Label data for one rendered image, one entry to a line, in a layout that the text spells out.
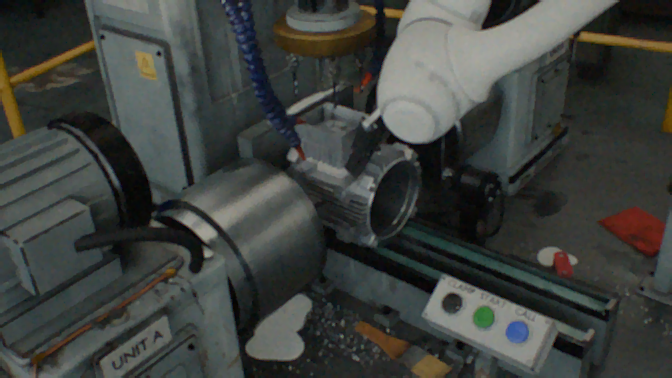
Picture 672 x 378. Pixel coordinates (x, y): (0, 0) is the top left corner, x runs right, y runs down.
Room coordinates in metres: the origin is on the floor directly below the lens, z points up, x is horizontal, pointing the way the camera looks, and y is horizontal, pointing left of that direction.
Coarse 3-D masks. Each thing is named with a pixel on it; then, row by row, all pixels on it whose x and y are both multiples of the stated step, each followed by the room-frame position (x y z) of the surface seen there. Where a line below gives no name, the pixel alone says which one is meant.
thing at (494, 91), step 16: (368, 96) 1.42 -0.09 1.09; (496, 96) 1.39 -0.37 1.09; (368, 112) 1.42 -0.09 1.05; (480, 112) 1.34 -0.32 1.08; (496, 112) 1.38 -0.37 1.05; (464, 128) 1.28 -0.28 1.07; (480, 128) 1.33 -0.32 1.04; (496, 128) 1.39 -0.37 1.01; (416, 144) 1.33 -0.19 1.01; (432, 144) 1.31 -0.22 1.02; (464, 144) 1.28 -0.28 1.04; (480, 144) 1.35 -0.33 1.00; (416, 160) 1.33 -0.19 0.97; (432, 160) 1.30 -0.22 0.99; (464, 160) 1.32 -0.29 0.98; (432, 176) 1.31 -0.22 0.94
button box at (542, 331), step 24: (456, 288) 0.78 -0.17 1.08; (432, 312) 0.76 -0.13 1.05; (456, 312) 0.74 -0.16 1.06; (504, 312) 0.72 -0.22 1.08; (528, 312) 0.71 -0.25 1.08; (456, 336) 0.74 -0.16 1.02; (480, 336) 0.71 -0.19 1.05; (504, 336) 0.69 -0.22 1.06; (528, 336) 0.68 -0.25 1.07; (552, 336) 0.70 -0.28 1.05; (504, 360) 0.70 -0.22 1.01; (528, 360) 0.66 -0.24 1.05
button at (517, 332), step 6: (510, 324) 0.70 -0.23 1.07; (516, 324) 0.70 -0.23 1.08; (522, 324) 0.69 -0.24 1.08; (510, 330) 0.69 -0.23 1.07; (516, 330) 0.69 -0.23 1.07; (522, 330) 0.69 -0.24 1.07; (528, 330) 0.69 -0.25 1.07; (510, 336) 0.69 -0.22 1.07; (516, 336) 0.68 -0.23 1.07; (522, 336) 0.68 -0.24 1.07; (516, 342) 0.68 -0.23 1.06; (522, 342) 0.68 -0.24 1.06
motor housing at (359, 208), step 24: (384, 144) 1.18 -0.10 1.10; (336, 168) 1.14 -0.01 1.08; (384, 168) 1.10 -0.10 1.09; (408, 168) 1.18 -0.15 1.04; (312, 192) 1.13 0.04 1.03; (360, 192) 1.08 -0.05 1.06; (384, 192) 1.21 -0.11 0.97; (408, 192) 1.18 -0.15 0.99; (336, 216) 1.10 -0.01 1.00; (360, 216) 1.05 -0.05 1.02; (384, 216) 1.17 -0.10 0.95; (408, 216) 1.15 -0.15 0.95; (384, 240) 1.10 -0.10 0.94
